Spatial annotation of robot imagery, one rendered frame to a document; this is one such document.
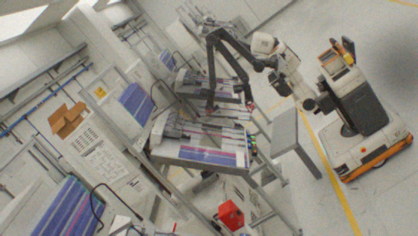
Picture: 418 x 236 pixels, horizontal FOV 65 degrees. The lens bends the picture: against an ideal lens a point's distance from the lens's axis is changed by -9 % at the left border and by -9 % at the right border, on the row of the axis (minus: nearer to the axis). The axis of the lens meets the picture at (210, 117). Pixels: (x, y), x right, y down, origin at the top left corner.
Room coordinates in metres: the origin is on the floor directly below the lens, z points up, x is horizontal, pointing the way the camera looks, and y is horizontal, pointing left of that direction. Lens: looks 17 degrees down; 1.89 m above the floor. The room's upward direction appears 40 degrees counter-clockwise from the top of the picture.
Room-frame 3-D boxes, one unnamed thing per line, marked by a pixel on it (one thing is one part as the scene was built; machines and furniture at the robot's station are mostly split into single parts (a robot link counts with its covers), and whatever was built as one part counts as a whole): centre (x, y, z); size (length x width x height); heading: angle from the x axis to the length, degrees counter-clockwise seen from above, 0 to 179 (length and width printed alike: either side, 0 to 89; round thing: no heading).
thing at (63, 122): (2.83, 0.73, 1.82); 0.68 x 0.30 x 0.20; 163
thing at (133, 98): (2.85, 0.41, 1.52); 0.51 x 0.13 x 0.27; 163
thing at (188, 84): (4.18, -0.04, 0.65); 1.01 x 0.73 x 1.29; 73
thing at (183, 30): (7.62, -0.87, 0.95); 1.36 x 0.82 x 1.90; 73
